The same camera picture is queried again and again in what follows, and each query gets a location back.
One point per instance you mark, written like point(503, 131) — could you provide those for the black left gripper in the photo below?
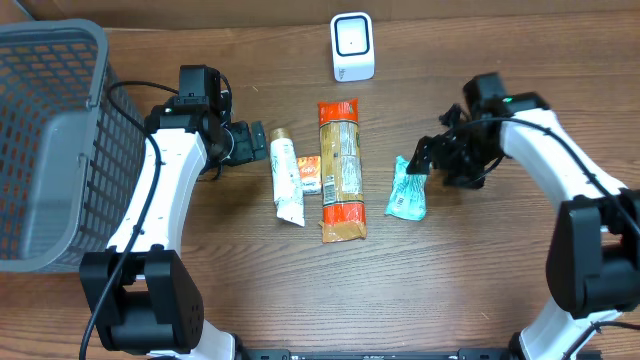
point(239, 152)

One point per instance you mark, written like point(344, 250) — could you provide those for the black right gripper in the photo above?
point(426, 150)

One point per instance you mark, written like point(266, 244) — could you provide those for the teal tissue packet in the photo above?
point(407, 199)

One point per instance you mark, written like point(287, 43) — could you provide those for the white tube gold cap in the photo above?
point(286, 179)

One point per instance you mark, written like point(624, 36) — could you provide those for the small orange carton box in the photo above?
point(310, 174)

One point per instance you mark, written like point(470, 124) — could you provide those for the orange spaghetti packet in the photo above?
point(344, 214)

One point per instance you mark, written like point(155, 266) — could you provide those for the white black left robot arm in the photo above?
point(142, 298)

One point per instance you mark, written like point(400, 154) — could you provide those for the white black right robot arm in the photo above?
point(592, 266)

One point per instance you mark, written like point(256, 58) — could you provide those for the white barcode scanner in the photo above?
point(352, 44)

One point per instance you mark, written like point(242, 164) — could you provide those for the grey plastic mesh basket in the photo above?
point(70, 158)

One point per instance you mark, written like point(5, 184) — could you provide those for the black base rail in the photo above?
point(380, 354)

